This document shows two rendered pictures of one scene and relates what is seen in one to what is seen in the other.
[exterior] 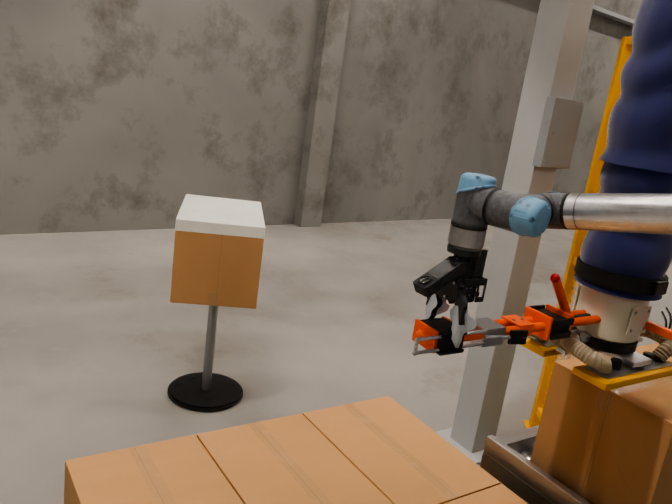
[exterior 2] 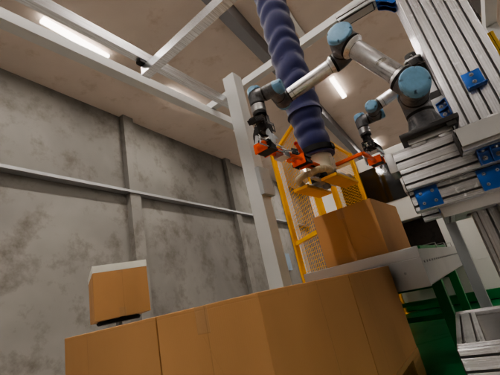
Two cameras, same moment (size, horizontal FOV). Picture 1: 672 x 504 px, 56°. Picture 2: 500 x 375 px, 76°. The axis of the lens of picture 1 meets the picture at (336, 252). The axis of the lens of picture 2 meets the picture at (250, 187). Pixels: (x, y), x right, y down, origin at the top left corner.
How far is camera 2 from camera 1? 1.22 m
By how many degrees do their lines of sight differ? 39
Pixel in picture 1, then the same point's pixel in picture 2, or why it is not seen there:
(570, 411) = (330, 232)
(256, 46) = (99, 255)
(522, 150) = (254, 193)
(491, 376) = not seen: hidden behind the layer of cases
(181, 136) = (59, 314)
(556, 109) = (260, 170)
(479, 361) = not seen: hidden behind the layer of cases
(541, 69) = (247, 161)
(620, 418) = (350, 215)
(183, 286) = (102, 308)
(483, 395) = not seen: hidden behind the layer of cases
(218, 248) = (120, 277)
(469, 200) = (254, 92)
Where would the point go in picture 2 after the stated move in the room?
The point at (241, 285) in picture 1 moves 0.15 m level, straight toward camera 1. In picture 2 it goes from (138, 297) to (141, 295)
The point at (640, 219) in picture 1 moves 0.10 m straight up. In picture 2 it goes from (312, 75) to (307, 60)
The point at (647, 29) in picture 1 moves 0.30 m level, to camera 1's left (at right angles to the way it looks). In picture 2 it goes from (281, 72) to (239, 71)
